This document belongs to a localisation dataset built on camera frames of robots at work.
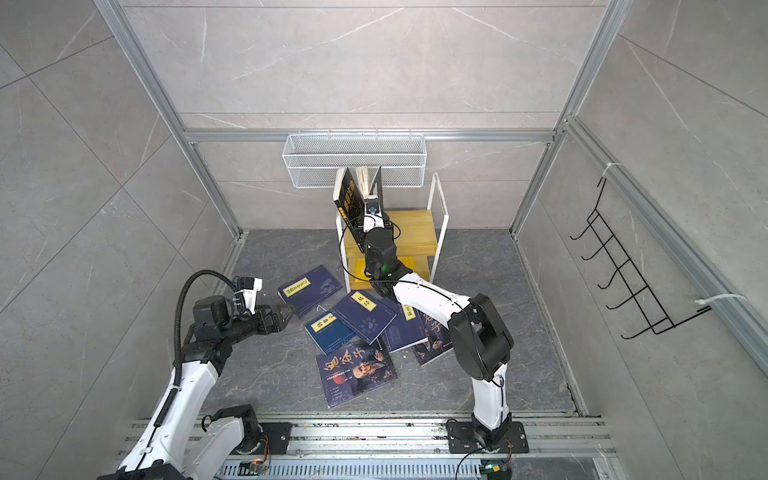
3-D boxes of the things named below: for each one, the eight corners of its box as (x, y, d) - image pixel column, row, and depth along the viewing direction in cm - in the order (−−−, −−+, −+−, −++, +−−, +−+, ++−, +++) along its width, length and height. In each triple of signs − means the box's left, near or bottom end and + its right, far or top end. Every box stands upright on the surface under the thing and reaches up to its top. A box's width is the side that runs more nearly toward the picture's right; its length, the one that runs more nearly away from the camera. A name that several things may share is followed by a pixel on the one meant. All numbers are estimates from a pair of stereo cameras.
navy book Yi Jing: (333, 313, 98) (332, 309, 96) (359, 290, 104) (358, 285, 102) (370, 344, 91) (369, 341, 89) (395, 317, 98) (395, 313, 95)
